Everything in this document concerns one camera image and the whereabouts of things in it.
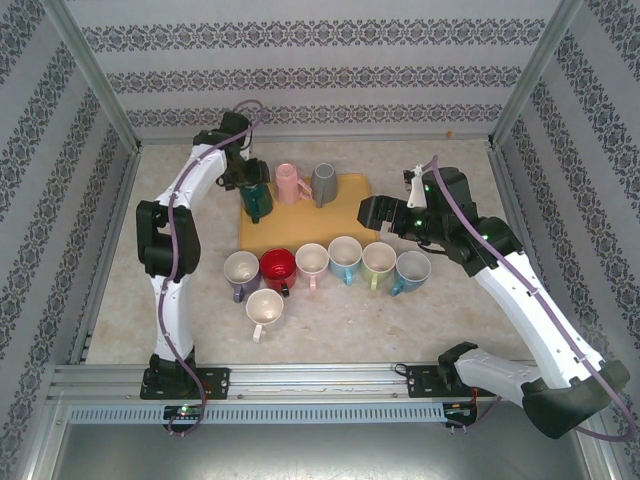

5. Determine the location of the dark green mug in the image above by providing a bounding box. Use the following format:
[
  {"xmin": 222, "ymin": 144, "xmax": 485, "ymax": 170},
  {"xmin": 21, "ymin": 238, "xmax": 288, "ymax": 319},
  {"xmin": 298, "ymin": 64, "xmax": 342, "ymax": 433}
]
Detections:
[{"xmin": 241, "ymin": 182, "xmax": 275, "ymax": 225}]

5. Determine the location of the light green mug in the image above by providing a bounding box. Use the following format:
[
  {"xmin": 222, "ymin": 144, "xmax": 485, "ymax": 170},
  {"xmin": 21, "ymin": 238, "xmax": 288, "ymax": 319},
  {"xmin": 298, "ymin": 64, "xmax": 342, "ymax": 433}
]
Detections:
[{"xmin": 361, "ymin": 242, "xmax": 398, "ymax": 292}]

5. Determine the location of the light blue mug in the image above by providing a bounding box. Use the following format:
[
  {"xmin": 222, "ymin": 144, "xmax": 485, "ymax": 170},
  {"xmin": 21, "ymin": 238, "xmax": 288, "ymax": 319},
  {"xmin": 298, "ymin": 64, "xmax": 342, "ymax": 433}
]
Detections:
[{"xmin": 327, "ymin": 236, "xmax": 363, "ymax": 287}]

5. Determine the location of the blue mug with flower print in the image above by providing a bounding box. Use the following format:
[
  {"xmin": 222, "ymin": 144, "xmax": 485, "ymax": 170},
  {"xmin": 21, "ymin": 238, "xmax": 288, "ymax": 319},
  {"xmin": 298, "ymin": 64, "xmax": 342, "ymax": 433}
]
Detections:
[{"xmin": 388, "ymin": 249, "xmax": 432, "ymax": 297}]

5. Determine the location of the grey mug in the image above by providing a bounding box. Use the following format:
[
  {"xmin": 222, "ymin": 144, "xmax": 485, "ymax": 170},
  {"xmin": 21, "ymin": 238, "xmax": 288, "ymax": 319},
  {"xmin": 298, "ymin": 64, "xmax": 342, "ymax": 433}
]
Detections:
[{"xmin": 310, "ymin": 163, "xmax": 339, "ymax": 208}]

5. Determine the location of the pale pink mug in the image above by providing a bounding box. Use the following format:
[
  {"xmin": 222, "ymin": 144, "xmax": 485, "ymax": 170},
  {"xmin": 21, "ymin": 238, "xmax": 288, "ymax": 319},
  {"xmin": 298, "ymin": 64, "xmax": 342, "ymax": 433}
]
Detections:
[{"xmin": 294, "ymin": 243, "xmax": 330, "ymax": 291}]

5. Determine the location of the purple mug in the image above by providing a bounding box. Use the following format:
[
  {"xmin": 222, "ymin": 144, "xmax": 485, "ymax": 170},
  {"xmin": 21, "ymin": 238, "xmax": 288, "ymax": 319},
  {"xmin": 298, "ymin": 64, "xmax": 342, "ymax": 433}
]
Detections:
[{"xmin": 223, "ymin": 251, "xmax": 261, "ymax": 305}]

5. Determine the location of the red mug black handle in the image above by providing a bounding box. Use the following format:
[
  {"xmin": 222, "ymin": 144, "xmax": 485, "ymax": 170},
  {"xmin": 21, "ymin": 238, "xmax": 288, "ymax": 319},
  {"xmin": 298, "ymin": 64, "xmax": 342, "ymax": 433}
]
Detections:
[{"xmin": 259, "ymin": 247, "xmax": 296, "ymax": 299}]

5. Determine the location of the white mug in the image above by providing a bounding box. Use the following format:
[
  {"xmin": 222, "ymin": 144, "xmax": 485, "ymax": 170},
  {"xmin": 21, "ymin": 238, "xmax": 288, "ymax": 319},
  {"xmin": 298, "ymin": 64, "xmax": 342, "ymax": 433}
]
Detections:
[{"xmin": 245, "ymin": 288, "xmax": 285, "ymax": 344}]

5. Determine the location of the yellow plastic tray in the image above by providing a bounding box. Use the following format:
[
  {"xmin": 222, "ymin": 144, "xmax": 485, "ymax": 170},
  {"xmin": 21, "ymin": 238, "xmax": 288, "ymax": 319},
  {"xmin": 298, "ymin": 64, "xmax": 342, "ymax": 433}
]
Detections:
[{"xmin": 238, "ymin": 173, "xmax": 380, "ymax": 251}]

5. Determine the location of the grey metal sheet panel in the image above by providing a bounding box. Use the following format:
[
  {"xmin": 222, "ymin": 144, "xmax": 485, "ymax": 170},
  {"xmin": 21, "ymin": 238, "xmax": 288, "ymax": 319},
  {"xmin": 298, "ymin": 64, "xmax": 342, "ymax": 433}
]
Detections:
[{"xmin": 47, "ymin": 422, "xmax": 609, "ymax": 480}]

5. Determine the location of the right arm white wrist camera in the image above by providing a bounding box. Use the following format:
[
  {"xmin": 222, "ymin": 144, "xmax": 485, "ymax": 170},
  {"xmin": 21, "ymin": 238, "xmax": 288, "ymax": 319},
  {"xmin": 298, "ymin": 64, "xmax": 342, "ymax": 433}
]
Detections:
[{"xmin": 402, "ymin": 162, "xmax": 436, "ymax": 210}]

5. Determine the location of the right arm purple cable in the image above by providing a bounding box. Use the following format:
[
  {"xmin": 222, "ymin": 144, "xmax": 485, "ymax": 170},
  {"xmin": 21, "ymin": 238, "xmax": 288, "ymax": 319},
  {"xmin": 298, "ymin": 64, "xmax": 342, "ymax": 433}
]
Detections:
[{"xmin": 429, "ymin": 154, "xmax": 640, "ymax": 442}]

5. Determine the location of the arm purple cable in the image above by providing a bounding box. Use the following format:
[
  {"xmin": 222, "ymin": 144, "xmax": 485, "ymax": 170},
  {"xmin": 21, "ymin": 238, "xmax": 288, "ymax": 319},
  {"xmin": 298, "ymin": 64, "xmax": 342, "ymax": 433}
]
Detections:
[
  {"xmin": 429, "ymin": 154, "xmax": 640, "ymax": 442},
  {"xmin": 157, "ymin": 98, "xmax": 266, "ymax": 439}
]

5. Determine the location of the aluminium back rail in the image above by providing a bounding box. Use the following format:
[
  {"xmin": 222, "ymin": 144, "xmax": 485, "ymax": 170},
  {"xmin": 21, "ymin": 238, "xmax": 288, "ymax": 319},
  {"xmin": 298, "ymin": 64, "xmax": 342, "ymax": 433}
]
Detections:
[{"xmin": 137, "ymin": 132, "xmax": 496, "ymax": 147}]

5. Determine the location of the aluminium side rail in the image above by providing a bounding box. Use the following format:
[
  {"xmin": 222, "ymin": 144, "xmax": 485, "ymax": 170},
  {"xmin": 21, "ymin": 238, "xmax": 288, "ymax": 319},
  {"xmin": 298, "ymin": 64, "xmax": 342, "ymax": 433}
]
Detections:
[
  {"xmin": 487, "ymin": 144, "xmax": 569, "ymax": 361},
  {"xmin": 69, "ymin": 144, "xmax": 144, "ymax": 365}
]

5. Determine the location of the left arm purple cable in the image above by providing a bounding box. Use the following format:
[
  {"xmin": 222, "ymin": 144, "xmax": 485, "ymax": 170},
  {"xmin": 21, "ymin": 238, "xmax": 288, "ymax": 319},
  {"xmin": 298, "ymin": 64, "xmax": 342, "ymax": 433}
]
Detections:
[{"xmin": 157, "ymin": 98, "xmax": 266, "ymax": 439}]

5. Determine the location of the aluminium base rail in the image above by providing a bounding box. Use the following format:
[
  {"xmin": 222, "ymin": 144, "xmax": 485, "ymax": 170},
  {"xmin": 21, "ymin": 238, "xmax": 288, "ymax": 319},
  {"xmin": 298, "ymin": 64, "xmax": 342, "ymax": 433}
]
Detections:
[{"xmin": 47, "ymin": 363, "xmax": 586, "ymax": 401}]

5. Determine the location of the aluminium frame post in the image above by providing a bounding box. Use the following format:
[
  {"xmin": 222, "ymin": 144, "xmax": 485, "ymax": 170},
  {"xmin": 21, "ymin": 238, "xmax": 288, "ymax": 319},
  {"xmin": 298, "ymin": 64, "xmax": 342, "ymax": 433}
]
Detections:
[
  {"xmin": 487, "ymin": 0, "xmax": 586, "ymax": 149},
  {"xmin": 42, "ymin": 0, "xmax": 144, "ymax": 151}
]

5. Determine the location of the grey slotted cable duct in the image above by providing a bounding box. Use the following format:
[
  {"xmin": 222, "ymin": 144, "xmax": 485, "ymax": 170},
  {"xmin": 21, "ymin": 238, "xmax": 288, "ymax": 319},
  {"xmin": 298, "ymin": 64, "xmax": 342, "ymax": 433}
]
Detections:
[{"xmin": 67, "ymin": 403, "xmax": 447, "ymax": 425}]

